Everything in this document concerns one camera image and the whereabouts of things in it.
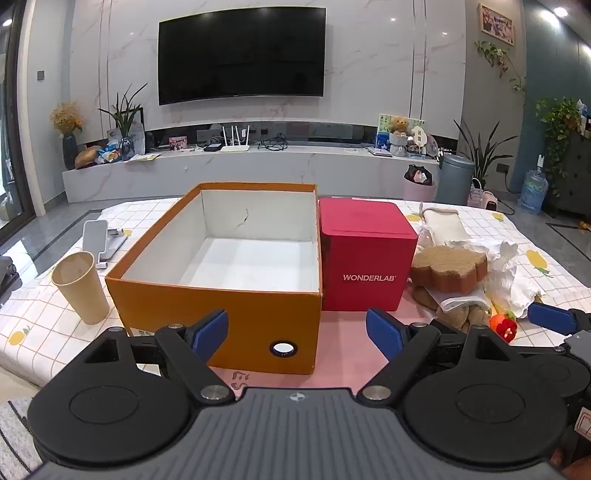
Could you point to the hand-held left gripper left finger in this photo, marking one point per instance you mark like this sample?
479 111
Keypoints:
210 333

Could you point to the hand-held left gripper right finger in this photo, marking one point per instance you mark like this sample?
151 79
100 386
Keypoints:
383 333

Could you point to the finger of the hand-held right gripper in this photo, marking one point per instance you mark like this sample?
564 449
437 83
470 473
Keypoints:
549 317

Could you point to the orange cardboard box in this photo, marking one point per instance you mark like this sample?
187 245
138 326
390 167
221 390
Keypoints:
184 304

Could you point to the white plastic bag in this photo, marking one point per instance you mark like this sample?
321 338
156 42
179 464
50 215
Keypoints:
515 281

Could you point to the cream towel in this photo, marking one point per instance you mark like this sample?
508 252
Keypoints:
445 228

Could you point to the pink mat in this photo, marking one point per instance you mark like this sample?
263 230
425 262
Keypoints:
341 341

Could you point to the red strawberry toy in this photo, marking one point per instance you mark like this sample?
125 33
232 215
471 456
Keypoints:
504 326

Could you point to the red box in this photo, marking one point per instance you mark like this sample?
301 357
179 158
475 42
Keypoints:
369 258

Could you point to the white cloth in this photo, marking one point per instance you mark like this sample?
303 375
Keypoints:
461 303

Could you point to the toast-shaped brown cushion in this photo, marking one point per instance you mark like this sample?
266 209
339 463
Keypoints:
450 267

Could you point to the blue water bottle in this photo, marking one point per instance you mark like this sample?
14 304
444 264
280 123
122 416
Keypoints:
532 191

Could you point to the beige paper cup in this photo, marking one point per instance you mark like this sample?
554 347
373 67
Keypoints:
85 295

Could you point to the pink heater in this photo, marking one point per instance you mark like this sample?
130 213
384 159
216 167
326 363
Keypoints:
485 199

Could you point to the dark grey cabinet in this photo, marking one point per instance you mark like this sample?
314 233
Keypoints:
575 175

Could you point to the pink waste bin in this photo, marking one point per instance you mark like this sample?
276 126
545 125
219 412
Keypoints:
419 189

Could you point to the grey trash can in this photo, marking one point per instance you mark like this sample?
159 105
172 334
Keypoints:
455 180

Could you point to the potted long-leaf plant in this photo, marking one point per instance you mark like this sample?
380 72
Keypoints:
485 157

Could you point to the checked lemon print blanket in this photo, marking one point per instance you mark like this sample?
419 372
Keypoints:
37 318

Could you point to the white marble television cabinet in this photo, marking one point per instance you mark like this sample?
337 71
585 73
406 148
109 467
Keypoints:
277 170

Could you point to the black set-top box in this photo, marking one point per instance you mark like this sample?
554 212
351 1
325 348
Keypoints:
212 147

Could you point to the white router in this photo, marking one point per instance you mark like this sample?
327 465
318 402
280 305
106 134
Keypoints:
234 147

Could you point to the yellowish papers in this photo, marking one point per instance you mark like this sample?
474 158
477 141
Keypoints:
143 157

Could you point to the pink photo card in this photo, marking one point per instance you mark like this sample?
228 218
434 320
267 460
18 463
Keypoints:
178 143

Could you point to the bushy green plant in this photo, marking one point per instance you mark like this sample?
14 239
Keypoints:
558 124

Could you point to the pile of snack packets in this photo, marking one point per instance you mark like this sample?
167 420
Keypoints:
111 154

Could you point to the small teddy bear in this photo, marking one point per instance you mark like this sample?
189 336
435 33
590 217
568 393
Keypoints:
400 125

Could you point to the green printed card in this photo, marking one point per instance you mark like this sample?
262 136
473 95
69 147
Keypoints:
384 124

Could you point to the brown straw hat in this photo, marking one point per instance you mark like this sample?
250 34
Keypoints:
87 158

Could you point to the grey patterned cloth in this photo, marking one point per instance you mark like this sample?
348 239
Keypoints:
14 438

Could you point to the dried flowers in dark vase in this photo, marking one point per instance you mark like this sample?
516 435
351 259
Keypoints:
69 147

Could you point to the green plant in glass vase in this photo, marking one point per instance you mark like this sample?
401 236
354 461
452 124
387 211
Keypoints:
125 115

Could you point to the hanging vine plant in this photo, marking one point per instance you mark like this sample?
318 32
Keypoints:
496 55

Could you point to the black television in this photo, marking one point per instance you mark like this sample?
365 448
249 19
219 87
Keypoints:
240 55

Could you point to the glass door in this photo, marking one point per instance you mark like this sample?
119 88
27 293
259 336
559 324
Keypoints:
9 138

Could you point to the framed wall picture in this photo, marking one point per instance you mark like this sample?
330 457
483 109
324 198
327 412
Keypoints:
496 24

